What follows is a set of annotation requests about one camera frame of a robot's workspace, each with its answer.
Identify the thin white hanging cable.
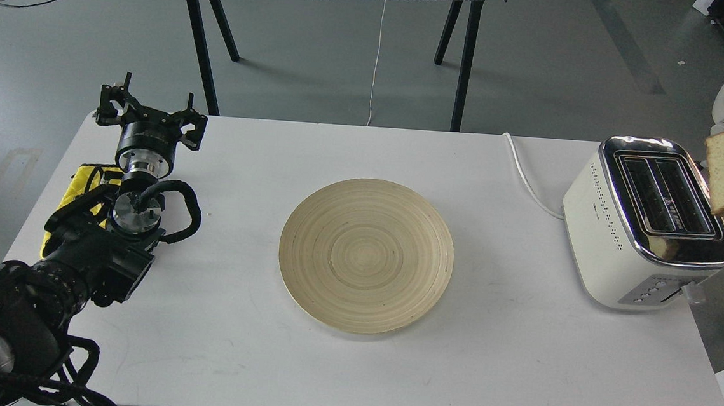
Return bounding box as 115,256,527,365
366,0,388,127

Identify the white chrome toaster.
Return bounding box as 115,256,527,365
563,135,724,312

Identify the round bamboo plate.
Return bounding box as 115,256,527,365
278,179,454,335

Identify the white toaster power cable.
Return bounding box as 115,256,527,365
496,132,573,220

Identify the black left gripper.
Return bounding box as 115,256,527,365
93,71,208,175

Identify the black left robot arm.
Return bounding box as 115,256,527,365
0,74,208,406

